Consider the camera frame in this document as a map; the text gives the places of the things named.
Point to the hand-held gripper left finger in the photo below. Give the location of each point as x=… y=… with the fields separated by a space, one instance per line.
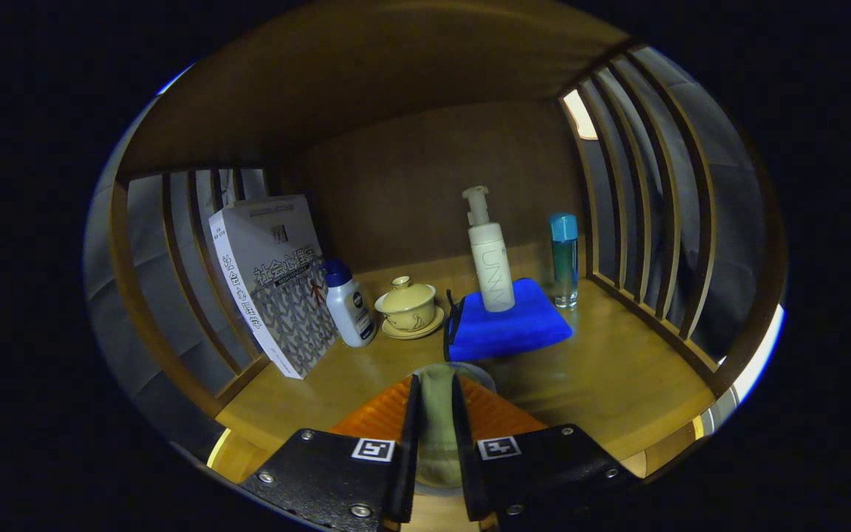
x=337 y=473

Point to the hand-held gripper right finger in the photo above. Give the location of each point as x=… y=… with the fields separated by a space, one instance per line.
x=544 y=465

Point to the wooden countertop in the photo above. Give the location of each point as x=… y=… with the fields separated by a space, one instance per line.
x=617 y=369

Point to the wooden cabinet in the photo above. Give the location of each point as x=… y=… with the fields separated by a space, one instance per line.
x=411 y=185

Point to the blue folded cloth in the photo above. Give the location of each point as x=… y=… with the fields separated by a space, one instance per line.
x=507 y=332

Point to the white bottle blue cap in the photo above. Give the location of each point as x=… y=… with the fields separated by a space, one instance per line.
x=351 y=310

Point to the yellow lidded teacup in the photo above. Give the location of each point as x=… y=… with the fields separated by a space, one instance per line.
x=407 y=307

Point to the white patterned book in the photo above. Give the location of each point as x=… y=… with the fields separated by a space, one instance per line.
x=278 y=295

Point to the white pump bottle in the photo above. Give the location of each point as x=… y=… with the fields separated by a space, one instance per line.
x=492 y=266

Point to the clear bottle blue cap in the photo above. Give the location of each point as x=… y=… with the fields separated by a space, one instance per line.
x=564 y=258

